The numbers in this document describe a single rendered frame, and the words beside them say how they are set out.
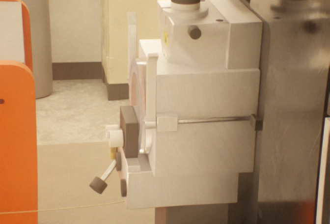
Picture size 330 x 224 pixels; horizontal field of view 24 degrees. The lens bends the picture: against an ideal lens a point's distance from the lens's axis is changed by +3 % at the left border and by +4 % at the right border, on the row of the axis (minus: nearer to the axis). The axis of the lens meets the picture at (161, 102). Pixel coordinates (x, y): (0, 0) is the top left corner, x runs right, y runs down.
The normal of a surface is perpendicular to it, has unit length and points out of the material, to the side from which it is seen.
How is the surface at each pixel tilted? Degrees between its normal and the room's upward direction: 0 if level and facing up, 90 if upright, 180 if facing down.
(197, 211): 90
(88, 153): 0
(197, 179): 90
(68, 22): 90
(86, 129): 0
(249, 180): 90
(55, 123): 0
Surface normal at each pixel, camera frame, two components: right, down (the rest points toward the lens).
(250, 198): -0.99, 0.04
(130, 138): 0.17, 0.37
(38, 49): 0.54, 0.32
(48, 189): 0.03, -0.93
